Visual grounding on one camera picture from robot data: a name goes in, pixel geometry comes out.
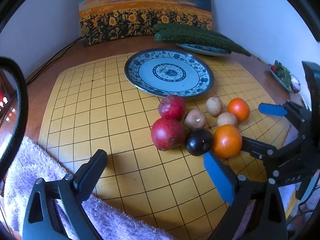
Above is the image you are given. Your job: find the dark purple plum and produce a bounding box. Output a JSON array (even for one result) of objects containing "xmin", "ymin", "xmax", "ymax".
[{"xmin": 184, "ymin": 128, "xmax": 214, "ymax": 156}]

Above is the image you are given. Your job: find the purple fluffy towel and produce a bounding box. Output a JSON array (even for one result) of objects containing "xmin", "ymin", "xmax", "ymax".
[{"xmin": 4, "ymin": 138, "xmax": 170, "ymax": 239}]

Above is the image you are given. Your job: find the sunflower field painting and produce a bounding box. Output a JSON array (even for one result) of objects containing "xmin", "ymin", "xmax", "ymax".
[{"xmin": 79, "ymin": 0, "xmax": 213, "ymax": 47}]

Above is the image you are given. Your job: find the brown kiwi with sticker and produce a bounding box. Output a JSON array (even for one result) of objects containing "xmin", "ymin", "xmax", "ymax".
[{"xmin": 184, "ymin": 109, "xmax": 207, "ymax": 130}]

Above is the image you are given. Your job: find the large blue white plate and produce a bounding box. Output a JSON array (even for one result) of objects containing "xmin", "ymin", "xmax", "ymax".
[{"xmin": 124, "ymin": 48, "xmax": 214, "ymax": 98}]

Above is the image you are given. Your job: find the orange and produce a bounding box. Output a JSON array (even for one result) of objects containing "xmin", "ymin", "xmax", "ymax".
[
  {"xmin": 212, "ymin": 125, "xmax": 242, "ymax": 159},
  {"xmin": 227, "ymin": 98, "xmax": 250, "ymax": 122}
]

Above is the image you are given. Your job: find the small blue white plate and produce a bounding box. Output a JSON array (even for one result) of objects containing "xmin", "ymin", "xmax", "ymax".
[{"xmin": 176, "ymin": 43, "xmax": 231, "ymax": 56}]

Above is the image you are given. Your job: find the rear green cucumber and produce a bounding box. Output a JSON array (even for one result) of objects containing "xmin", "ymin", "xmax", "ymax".
[{"xmin": 152, "ymin": 23, "xmax": 221, "ymax": 35}]

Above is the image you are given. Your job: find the front green cucumber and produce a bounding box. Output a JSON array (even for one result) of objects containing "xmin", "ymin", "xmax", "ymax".
[{"xmin": 154, "ymin": 30, "xmax": 251, "ymax": 56}]

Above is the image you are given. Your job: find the salad dish at edge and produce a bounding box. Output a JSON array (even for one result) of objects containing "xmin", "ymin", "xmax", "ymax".
[{"xmin": 269, "ymin": 60, "xmax": 300, "ymax": 94}]

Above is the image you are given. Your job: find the red apple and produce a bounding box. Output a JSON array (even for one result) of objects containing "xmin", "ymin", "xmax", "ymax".
[
  {"xmin": 151, "ymin": 118, "xmax": 185, "ymax": 151},
  {"xmin": 158, "ymin": 95, "xmax": 186, "ymax": 121}
]

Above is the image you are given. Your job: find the green cucumber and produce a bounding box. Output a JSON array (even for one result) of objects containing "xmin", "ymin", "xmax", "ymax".
[
  {"xmin": 154, "ymin": 30, "xmax": 251, "ymax": 56},
  {"xmin": 152, "ymin": 23, "xmax": 221, "ymax": 35}
]

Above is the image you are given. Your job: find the black cable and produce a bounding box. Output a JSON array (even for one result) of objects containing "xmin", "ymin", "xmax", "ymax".
[{"xmin": 24, "ymin": 36, "xmax": 83, "ymax": 86}]

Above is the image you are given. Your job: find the black round mirror frame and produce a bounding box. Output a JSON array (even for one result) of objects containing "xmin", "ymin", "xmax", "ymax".
[{"xmin": 0, "ymin": 57, "xmax": 28, "ymax": 180}]

